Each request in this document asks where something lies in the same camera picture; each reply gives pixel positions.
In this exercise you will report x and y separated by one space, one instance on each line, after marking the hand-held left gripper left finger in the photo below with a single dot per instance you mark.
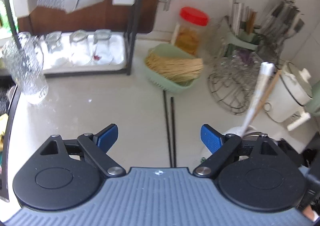
107 137

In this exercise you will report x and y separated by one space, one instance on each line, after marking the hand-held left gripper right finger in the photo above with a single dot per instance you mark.
211 138

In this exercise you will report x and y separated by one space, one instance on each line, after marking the white ceramic mug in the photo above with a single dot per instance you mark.
232 130

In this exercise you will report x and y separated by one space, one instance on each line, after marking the black chopstick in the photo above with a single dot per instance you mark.
167 120
172 120

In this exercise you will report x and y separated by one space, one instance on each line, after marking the white chopstick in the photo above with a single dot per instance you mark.
260 83

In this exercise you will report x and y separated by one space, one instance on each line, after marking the wooden chopstick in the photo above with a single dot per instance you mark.
270 88

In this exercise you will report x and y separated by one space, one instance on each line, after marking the row of hanging kitchen utensils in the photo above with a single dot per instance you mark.
280 15

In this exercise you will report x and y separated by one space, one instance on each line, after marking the green square bowl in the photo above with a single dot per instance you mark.
175 88

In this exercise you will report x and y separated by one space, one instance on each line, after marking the light green kettle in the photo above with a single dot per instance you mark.
312 107

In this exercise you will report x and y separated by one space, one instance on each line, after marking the dried noodles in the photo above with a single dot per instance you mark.
175 68

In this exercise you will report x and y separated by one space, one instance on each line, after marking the white electric pot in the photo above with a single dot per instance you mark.
285 98

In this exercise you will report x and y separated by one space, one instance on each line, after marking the cluster of clear glass cups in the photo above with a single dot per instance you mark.
230 50

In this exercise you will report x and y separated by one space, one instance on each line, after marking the purple round object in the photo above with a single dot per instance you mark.
243 54

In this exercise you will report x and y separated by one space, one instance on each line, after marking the upturned clear glass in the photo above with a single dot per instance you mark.
102 43
53 43
80 43

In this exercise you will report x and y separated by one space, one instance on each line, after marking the black metal dish rack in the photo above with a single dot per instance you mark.
133 40

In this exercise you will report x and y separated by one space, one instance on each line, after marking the green utensil holder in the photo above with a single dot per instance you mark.
240 40

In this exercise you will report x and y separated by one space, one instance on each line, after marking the yellow dish cloth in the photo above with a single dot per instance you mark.
3 123

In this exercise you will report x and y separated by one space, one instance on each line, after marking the textured glass mug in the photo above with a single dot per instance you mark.
25 70

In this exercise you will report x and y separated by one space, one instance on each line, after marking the red-lidded plastic jar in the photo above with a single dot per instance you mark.
191 30

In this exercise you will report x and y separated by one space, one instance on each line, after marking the black sink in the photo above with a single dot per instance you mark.
3 100

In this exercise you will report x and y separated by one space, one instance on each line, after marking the brown cutting board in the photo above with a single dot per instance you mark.
155 3

